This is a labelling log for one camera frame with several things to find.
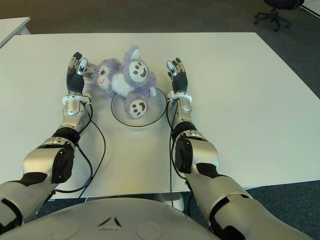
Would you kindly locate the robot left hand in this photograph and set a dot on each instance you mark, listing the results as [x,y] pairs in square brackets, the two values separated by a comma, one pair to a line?
[75,80]

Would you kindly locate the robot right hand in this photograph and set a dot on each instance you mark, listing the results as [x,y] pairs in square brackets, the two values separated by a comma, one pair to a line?
[179,80]

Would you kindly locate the purple plush rabbit doll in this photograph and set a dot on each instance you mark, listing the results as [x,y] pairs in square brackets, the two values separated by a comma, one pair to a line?
[130,75]

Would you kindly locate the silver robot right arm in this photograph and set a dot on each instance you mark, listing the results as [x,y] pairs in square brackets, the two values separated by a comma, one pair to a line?
[207,155]

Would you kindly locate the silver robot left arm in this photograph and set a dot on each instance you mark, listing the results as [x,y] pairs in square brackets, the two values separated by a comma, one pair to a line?
[42,165]

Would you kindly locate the white plate black rim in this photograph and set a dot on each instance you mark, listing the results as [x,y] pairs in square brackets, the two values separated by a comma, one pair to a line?
[155,110]

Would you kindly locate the white side desk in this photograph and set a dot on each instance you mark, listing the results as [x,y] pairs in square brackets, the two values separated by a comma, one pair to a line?
[12,30]

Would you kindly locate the black office chair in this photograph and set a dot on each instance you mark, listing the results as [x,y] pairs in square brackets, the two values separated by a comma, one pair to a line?
[275,13]

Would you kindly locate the white table leg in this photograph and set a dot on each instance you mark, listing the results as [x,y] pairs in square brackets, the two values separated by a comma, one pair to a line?
[172,200]

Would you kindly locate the silver robot torso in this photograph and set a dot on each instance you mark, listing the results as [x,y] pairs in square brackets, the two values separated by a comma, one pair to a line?
[112,222]

